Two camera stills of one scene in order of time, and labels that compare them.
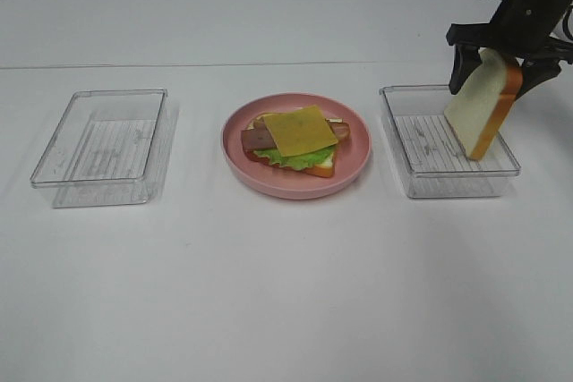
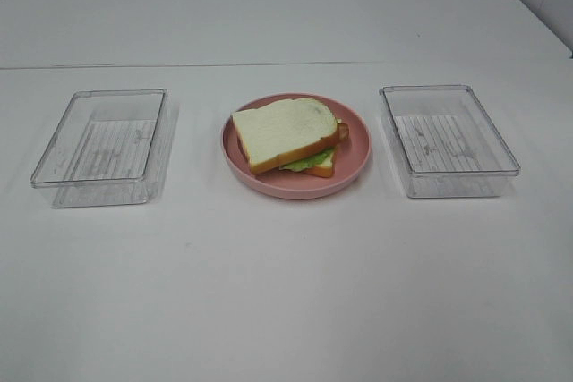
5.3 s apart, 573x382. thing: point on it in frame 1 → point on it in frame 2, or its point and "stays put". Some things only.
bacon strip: (340, 129) stays put
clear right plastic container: (431, 161) stays put
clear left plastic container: (112, 148) stays put
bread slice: (477, 114) → (271, 132)
